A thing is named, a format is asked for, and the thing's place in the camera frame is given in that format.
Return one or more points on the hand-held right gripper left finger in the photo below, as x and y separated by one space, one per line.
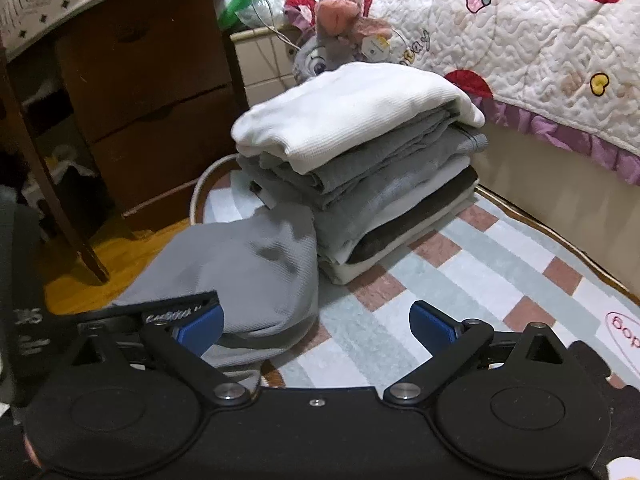
202 330

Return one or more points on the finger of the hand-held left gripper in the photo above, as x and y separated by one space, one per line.
185 305

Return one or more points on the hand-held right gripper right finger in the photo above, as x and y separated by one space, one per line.
430 322

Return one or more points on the grey waffle shirt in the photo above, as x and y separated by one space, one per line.
250 270

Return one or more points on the stack of folded clothes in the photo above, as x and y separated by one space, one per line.
360 125

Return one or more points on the checkered rug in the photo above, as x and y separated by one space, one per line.
500 270

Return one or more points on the dark wooden chair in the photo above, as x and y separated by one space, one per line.
60 200

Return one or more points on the wooden drawer cabinet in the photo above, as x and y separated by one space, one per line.
145 60

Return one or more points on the cream nightstand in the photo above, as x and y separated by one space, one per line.
260 65

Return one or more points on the strawberry print quilt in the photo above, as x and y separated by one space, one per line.
540 50

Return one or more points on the grey plush toy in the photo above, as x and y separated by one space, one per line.
340 15

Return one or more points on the beige bed frame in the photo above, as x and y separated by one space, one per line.
550 185

